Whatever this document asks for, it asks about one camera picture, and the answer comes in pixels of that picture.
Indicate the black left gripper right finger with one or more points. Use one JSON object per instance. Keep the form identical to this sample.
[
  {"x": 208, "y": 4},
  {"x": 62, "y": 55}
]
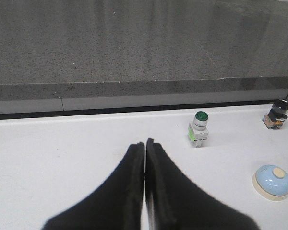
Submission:
[{"x": 174, "y": 202}]

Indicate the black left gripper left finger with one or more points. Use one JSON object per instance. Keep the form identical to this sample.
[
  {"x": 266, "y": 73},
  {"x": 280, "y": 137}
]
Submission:
[{"x": 114, "y": 205}]

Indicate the blue and cream desk bell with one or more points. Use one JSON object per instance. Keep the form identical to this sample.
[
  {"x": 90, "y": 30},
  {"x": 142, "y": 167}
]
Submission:
[{"x": 271, "y": 182}]

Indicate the grey granite counter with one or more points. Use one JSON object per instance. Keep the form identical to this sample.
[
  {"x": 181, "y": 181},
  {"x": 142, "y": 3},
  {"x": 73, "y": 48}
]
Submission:
[{"x": 64, "y": 55}]

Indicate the green pushbutton switch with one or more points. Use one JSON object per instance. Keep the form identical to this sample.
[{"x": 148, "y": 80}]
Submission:
[{"x": 197, "y": 130}]

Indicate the black selector switch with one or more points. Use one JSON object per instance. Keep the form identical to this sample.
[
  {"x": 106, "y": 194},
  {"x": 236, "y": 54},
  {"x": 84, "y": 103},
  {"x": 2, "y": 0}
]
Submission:
[{"x": 277, "y": 115}]

